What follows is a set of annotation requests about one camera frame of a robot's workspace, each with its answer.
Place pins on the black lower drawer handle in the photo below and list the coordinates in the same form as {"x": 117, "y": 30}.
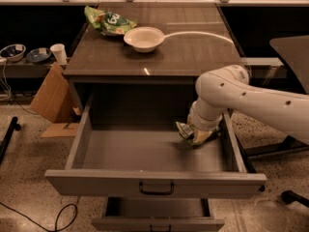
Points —
{"x": 160, "y": 228}

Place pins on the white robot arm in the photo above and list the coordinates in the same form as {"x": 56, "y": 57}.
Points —
{"x": 228, "y": 87}

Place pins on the black stand base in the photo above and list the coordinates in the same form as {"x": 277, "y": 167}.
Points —
{"x": 289, "y": 143}

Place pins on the lower drawer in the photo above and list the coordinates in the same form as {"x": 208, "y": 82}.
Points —
{"x": 136, "y": 215}

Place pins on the black leg at left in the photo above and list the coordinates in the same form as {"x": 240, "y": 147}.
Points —
{"x": 13, "y": 126}

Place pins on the black top drawer handle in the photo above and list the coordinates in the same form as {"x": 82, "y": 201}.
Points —
{"x": 159, "y": 190}

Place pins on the brown cardboard box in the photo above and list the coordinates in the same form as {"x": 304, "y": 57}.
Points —
{"x": 55, "y": 103}

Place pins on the white bowl on shelf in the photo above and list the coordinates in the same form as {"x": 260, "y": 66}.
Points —
{"x": 13, "y": 53}

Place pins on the green jalapeno chip bag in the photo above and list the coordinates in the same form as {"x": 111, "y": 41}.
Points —
{"x": 194, "y": 136}

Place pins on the open top drawer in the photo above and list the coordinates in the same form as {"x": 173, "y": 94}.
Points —
{"x": 118, "y": 145}

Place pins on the green chip bag on counter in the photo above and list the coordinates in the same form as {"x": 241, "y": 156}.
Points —
{"x": 107, "y": 23}

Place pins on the white paper cup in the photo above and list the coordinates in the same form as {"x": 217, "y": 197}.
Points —
{"x": 59, "y": 52}

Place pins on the black drawer handle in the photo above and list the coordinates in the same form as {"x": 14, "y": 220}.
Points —
{"x": 160, "y": 228}
{"x": 159, "y": 190}

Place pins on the low grey shelf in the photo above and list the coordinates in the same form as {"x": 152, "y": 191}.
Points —
{"x": 25, "y": 69}

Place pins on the grey cabinet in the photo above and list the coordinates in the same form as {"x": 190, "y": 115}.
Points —
{"x": 196, "y": 40}

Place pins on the dark bowl on shelf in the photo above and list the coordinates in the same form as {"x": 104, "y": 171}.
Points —
{"x": 39, "y": 55}

